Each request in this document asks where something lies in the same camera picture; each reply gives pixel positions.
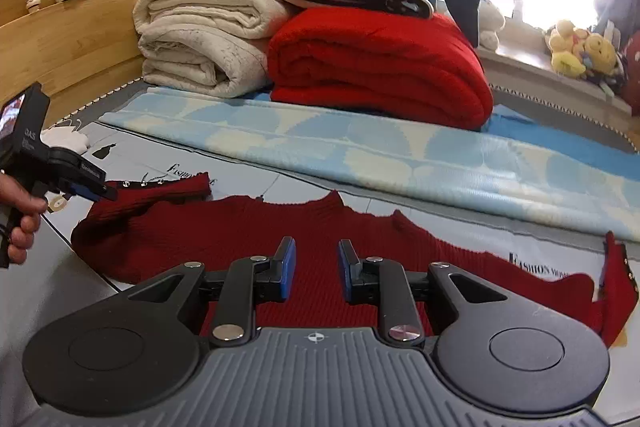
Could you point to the red folded blanket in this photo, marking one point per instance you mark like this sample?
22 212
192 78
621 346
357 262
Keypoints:
380 62

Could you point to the light blue patterned blanket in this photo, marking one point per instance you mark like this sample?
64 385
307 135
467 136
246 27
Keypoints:
400 157

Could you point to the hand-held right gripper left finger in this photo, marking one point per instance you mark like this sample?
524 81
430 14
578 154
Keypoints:
289 264

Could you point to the white window sill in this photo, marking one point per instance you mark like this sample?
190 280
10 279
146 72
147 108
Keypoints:
530 72

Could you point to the grey printed bed sheet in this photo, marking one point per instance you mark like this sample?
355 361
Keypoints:
150 152

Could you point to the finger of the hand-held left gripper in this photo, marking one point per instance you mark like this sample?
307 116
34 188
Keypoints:
100 193

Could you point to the cream folded blanket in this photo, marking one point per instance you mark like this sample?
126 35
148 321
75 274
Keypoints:
200 37

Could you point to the small white cloth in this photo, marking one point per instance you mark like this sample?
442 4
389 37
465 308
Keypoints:
67 139

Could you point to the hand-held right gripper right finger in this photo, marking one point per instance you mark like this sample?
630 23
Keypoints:
345 269

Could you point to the white plush toy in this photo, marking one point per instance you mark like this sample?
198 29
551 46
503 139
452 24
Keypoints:
492 27

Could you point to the person's left hand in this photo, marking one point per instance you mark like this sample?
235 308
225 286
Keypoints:
22 202

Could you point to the pale yellow plush toy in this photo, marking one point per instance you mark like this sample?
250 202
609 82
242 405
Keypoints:
565 44

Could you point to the small round figurine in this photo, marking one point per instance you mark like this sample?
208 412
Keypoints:
33 3

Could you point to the dark red knit sweater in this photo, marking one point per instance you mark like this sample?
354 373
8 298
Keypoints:
300 227

